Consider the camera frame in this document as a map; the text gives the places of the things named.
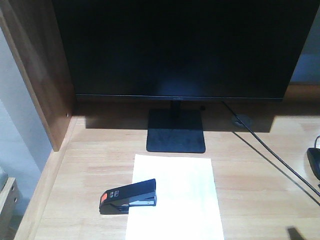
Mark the black stapler with orange tab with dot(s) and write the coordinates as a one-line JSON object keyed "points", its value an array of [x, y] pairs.
{"points": [[117, 201]]}

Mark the white paper sheet stack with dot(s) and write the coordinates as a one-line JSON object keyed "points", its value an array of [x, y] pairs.
{"points": [[187, 204]]}

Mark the black monitor stand base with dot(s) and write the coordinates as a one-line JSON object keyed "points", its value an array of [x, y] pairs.
{"points": [[175, 130]]}

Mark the black computer monitor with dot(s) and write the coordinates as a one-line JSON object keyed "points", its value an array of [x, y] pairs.
{"points": [[184, 49]]}

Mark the black computer mouse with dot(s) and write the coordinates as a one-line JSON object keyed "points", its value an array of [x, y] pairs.
{"points": [[313, 155]]}

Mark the wooden armchair with grey cushion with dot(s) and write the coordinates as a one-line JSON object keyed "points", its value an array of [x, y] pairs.
{"points": [[9, 195]]}

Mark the grey desk cable grommet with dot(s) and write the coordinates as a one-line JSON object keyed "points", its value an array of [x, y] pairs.
{"points": [[242, 121]]}

